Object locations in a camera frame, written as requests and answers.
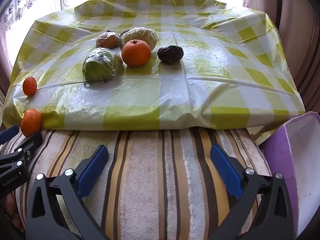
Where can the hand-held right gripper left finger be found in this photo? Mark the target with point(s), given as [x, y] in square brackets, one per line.
[96, 162]

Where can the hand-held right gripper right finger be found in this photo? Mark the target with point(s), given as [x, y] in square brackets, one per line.
[225, 166]

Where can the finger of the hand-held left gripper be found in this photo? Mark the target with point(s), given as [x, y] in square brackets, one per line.
[7, 134]
[31, 141]

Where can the medium orange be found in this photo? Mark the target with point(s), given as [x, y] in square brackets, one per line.
[30, 123]

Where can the small orange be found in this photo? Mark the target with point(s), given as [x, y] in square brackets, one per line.
[29, 86]

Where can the purple cardboard box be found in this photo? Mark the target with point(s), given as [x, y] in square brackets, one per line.
[302, 167]

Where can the green cabbage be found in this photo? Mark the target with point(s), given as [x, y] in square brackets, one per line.
[101, 66]

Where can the large orange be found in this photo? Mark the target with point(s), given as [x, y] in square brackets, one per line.
[136, 53]

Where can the dark wrinkled fruit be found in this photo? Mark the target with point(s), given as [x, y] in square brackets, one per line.
[170, 54]

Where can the pale yellow fruit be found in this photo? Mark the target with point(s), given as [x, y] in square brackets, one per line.
[140, 36]

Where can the striped towel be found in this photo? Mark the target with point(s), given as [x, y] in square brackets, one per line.
[155, 180]

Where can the yellow checked plastic tablecloth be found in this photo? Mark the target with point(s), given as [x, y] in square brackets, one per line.
[212, 80]

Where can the wrapped brown fruit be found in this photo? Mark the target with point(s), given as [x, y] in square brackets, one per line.
[107, 40]

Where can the brown curtain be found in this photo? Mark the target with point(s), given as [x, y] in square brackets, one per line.
[295, 42]

